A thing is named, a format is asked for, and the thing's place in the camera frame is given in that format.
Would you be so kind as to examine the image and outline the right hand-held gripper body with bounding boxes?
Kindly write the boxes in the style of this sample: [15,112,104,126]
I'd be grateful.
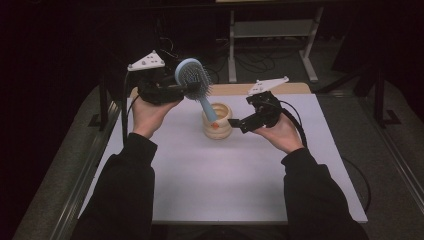
[245,76,292,130]

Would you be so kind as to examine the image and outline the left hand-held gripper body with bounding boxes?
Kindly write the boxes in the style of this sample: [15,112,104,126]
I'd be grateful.
[127,49,188,106]

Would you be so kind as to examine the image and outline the light blue hairbrush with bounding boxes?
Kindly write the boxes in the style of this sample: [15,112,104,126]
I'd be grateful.
[174,57,219,124]

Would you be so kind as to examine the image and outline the cream ringed holder with duck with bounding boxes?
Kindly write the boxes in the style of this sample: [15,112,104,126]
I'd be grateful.
[201,102,234,141]

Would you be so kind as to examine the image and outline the person's left hand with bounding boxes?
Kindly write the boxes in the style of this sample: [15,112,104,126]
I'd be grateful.
[131,87,183,140]

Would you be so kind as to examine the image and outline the person's right hand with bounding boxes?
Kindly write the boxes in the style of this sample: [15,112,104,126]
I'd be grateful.
[252,110,306,155]

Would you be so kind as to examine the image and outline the dark floor stand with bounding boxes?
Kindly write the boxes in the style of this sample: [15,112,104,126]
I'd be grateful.
[352,64,404,130]
[87,74,112,132]

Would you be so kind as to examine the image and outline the grey metal stand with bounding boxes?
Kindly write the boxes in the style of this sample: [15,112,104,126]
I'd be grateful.
[227,5,325,84]

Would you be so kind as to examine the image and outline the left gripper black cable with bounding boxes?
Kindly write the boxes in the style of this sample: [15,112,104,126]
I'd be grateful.
[121,70,140,148]

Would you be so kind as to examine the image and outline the black cables on floor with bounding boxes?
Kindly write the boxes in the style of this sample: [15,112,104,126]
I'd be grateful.
[203,49,279,84]

